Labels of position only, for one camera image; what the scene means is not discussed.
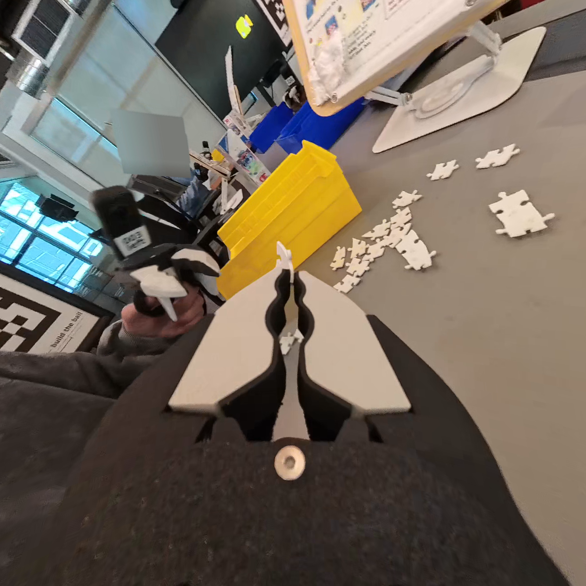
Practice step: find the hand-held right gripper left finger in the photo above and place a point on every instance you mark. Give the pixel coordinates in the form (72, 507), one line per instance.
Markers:
(224, 361)

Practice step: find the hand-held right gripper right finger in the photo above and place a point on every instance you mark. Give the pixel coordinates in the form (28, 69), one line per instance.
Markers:
(357, 361)

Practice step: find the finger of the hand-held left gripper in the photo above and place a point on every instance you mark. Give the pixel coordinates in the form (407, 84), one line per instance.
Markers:
(158, 281)
(203, 268)

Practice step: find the single white puzzle piece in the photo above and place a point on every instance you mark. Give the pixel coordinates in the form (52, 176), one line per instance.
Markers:
(284, 256)
(496, 158)
(347, 284)
(442, 171)
(406, 199)

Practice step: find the yellow plastic bins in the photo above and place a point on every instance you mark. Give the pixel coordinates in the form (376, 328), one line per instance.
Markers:
(293, 201)

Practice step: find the person's left forearm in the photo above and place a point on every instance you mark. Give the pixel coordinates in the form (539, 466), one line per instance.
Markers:
(114, 343)

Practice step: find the pile of white puzzle pieces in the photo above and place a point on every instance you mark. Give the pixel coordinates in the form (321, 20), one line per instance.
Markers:
(376, 249)

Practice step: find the loose white puzzle pieces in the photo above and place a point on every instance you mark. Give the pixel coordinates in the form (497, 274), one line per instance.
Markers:
(416, 252)

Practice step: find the scattered white puzzle pieces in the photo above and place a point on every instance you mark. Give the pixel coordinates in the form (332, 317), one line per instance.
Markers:
(519, 215)

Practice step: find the person's left hand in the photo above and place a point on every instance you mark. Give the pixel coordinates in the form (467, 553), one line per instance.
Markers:
(183, 320)

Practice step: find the black mounted speaker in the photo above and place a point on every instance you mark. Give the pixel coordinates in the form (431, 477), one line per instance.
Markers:
(57, 208)

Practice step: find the white phone stand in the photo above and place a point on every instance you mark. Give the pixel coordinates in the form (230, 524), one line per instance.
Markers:
(226, 192)

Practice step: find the framed black white poster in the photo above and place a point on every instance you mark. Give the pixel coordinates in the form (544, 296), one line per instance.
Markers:
(73, 320)

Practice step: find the colourful printed carton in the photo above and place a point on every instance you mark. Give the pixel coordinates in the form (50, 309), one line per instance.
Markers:
(249, 160)

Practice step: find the blue plastic bin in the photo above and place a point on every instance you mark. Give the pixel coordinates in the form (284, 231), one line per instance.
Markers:
(329, 128)
(270, 128)

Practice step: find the large dark screen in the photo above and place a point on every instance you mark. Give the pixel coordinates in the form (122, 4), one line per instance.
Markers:
(206, 55)

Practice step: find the wooden board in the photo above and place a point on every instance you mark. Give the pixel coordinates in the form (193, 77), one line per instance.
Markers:
(332, 107)

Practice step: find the person's dark clothing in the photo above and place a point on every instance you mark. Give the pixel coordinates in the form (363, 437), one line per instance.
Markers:
(36, 458)

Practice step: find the white printed paper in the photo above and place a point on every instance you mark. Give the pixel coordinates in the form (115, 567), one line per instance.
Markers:
(389, 36)

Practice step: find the metal ventilation duct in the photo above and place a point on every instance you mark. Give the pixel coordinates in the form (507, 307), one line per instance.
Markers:
(30, 73)

